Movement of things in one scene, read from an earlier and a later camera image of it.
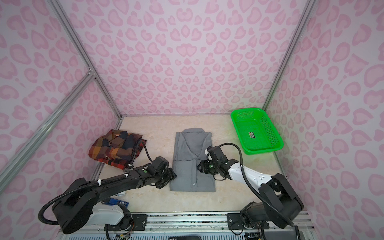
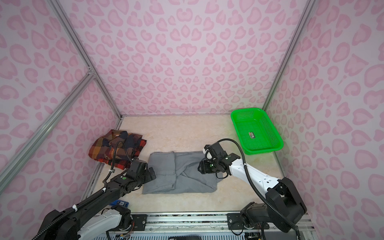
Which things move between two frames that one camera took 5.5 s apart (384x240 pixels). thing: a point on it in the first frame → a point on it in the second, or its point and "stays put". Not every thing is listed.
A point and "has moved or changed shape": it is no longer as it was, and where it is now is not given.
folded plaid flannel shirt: [116, 148] stays put
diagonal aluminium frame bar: [11, 171] stays put
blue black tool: [113, 202] stays put
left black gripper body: [166, 177] → [146, 177]
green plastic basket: [255, 132] stays put
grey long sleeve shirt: [191, 145] has moved or changed shape
